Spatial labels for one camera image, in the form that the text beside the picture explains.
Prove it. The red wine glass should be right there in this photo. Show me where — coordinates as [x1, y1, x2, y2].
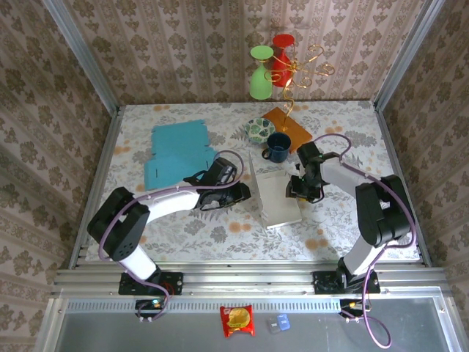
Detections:
[270, 33, 296, 88]

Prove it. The green leaf pattern bowl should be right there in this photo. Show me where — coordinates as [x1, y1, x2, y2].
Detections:
[244, 118, 278, 146]

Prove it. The slotted grey cable duct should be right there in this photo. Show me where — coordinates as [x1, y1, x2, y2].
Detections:
[65, 297, 341, 313]

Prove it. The green wine glass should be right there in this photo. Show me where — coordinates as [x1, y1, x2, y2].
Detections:
[248, 45, 275, 101]

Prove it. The dark blue mug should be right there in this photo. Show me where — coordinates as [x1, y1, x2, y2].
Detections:
[261, 132, 292, 163]

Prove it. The gold wire rack, wooden base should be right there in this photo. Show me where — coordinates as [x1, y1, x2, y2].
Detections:
[261, 44, 336, 144]

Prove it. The white paper box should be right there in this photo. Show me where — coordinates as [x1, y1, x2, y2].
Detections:
[248, 150, 303, 230]

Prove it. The teal paper box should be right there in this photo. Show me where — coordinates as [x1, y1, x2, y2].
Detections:
[143, 120, 224, 191]

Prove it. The red snack packet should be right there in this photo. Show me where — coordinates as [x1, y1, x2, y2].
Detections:
[219, 304, 256, 338]

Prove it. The aluminium frame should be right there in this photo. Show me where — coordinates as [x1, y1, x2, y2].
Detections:
[34, 0, 469, 352]

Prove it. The floral tablecloth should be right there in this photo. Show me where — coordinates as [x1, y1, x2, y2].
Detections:
[86, 101, 421, 262]

